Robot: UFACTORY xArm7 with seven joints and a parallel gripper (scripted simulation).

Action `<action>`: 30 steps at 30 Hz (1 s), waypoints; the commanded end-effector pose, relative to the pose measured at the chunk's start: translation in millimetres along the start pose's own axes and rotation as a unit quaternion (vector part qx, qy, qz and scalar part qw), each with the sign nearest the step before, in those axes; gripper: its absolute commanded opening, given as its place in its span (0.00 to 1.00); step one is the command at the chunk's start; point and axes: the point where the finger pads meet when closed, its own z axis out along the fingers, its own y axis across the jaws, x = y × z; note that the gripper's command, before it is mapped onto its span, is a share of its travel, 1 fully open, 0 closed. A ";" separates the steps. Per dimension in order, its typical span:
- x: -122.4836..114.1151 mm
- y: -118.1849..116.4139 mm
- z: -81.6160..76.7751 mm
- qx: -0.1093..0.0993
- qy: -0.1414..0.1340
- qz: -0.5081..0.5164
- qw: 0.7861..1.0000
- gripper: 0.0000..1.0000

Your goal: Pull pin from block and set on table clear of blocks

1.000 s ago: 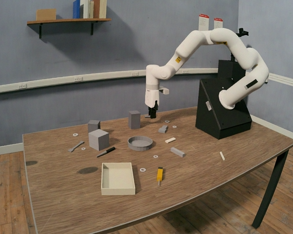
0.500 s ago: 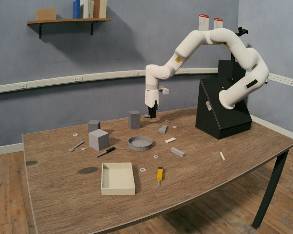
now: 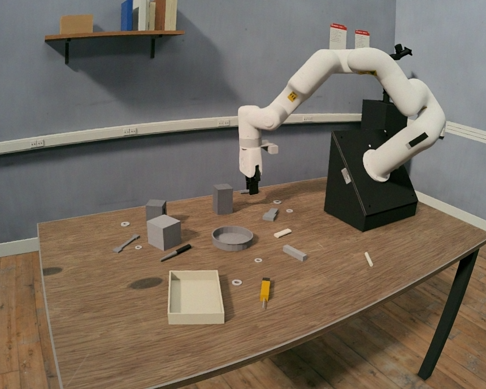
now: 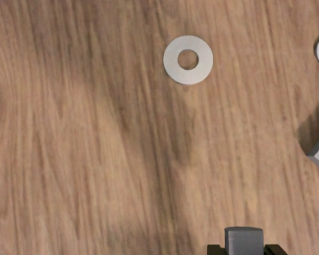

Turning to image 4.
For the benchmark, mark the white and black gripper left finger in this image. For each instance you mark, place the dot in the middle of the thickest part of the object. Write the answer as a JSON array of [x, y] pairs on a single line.
[[215, 250]]

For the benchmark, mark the grey bar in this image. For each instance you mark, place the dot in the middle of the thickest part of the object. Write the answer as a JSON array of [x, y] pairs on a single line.
[[244, 240]]

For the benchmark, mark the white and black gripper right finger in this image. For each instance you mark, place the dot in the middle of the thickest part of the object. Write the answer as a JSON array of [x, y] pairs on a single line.
[[273, 249]]

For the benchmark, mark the grey flat washer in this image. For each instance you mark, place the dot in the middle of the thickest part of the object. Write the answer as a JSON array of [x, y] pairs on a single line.
[[188, 77]]

